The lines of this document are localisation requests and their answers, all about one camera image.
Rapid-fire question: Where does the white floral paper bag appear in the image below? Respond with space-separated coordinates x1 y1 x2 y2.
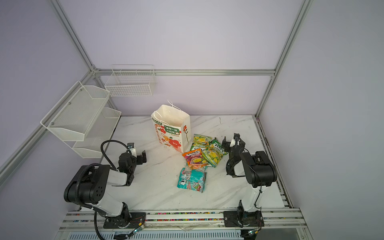
151 101 193 154

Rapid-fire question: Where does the orange snack packet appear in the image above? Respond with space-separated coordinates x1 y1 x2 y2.
182 149 210 170

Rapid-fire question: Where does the upper white mesh shelf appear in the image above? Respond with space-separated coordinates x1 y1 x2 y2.
40 81 111 142

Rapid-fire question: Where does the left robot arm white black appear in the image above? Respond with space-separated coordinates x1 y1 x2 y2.
64 151 147 229

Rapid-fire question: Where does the white wire basket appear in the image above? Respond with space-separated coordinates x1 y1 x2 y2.
105 65 157 97

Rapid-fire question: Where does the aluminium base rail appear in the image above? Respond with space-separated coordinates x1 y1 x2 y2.
55 208 313 240

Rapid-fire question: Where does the white mesh shelf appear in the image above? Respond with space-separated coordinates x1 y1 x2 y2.
72 108 121 159
40 81 111 142

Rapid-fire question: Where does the teal snack packet top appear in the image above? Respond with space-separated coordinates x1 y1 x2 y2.
177 167 207 193

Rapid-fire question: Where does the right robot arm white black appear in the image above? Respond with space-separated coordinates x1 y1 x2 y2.
222 133 278 229

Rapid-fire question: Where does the yellow-green snack packet back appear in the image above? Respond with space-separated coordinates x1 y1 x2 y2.
190 134 213 151

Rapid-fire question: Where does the lower white mesh shelf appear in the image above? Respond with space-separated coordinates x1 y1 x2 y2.
72 108 121 159

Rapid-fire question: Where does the green snack packet right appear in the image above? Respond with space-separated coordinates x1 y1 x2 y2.
202 138 228 168

